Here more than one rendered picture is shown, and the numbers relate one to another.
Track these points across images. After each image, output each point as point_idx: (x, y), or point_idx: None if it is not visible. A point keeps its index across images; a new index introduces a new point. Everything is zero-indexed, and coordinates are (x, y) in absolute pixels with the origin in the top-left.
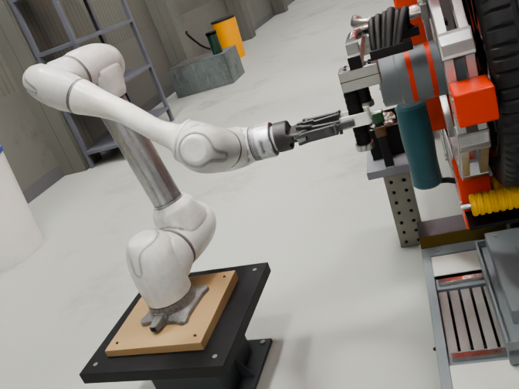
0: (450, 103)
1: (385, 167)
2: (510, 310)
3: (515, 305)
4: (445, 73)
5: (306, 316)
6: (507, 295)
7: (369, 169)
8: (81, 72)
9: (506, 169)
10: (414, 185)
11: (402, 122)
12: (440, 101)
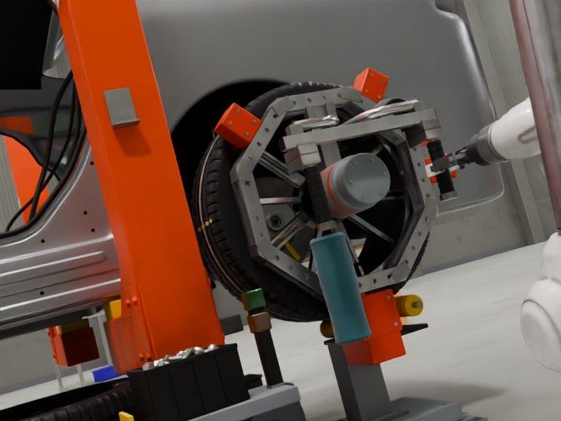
0: (419, 180)
1: (278, 387)
2: (453, 413)
3: (450, 403)
4: (416, 154)
5: None
6: (439, 408)
7: (283, 389)
8: None
9: (425, 244)
10: (367, 332)
11: (346, 247)
12: (289, 264)
